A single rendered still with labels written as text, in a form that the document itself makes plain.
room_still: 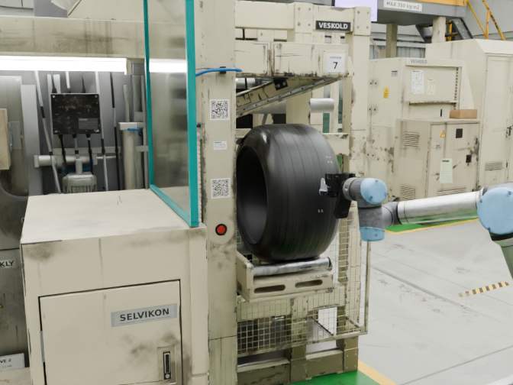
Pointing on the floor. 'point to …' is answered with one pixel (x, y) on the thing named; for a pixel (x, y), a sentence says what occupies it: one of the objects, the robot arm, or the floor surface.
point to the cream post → (229, 305)
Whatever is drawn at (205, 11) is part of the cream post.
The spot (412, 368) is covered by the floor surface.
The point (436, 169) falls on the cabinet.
